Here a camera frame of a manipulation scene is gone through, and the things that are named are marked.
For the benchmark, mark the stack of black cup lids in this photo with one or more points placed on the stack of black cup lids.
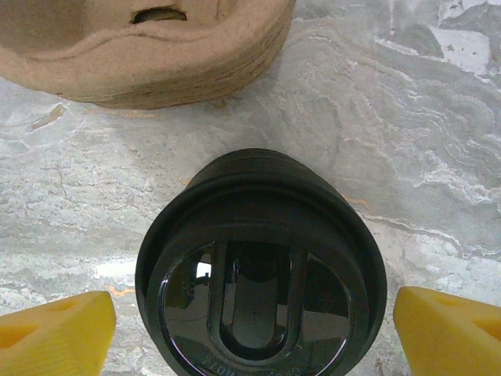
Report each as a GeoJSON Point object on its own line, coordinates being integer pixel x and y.
{"type": "Point", "coordinates": [258, 164]}

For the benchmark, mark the stack of pulp cup carriers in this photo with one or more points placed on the stack of pulp cup carriers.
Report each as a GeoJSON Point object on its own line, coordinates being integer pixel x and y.
{"type": "Point", "coordinates": [176, 94]}

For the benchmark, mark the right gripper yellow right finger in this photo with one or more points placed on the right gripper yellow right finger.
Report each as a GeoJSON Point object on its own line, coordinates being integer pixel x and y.
{"type": "Point", "coordinates": [450, 337]}

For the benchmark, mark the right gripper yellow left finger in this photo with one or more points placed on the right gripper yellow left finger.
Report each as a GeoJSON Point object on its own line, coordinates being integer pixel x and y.
{"type": "Point", "coordinates": [55, 337]}

